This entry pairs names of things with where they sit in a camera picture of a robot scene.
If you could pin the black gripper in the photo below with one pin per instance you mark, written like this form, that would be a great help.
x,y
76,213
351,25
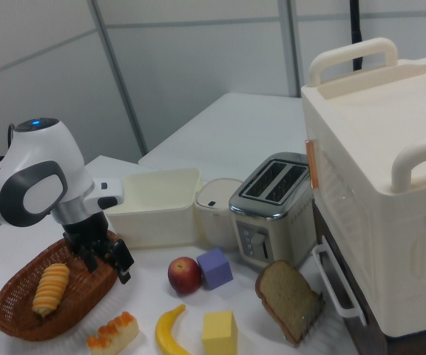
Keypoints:
x,y
87,233

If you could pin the orange glazed bread loaf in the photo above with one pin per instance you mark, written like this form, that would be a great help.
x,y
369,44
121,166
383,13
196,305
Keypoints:
x,y
117,333

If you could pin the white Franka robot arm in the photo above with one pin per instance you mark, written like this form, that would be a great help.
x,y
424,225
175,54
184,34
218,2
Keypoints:
x,y
39,166

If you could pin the striped bread roll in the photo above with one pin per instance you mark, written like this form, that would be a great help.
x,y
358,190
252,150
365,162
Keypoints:
x,y
52,288

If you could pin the brown wicker basket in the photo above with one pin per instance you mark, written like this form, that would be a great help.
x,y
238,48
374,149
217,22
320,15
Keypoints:
x,y
17,307

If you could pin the brown bread slice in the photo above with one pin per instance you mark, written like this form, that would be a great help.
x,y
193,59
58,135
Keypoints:
x,y
283,292

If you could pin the white open plastic box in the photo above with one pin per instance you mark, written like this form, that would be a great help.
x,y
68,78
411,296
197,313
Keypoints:
x,y
150,225

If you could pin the red apple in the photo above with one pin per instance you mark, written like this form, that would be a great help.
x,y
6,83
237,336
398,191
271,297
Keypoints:
x,y
183,275

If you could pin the yellow banana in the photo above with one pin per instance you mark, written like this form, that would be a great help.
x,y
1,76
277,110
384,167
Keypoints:
x,y
165,333

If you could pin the purple cube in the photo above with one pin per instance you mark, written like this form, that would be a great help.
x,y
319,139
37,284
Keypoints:
x,y
216,270

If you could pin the small white lidded bin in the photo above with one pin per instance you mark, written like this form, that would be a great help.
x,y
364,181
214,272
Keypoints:
x,y
216,218

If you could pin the yellow cube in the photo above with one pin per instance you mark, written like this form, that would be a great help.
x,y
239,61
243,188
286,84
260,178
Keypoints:
x,y
218,333

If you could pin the chrome and cream toaster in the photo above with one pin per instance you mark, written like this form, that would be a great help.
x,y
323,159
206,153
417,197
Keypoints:
x,y
290,229

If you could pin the cream toy cabinet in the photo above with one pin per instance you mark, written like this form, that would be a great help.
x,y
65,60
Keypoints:
x,y
375,185

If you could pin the black camera pole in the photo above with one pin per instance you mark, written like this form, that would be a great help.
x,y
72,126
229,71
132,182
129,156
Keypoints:
x,y
355,29

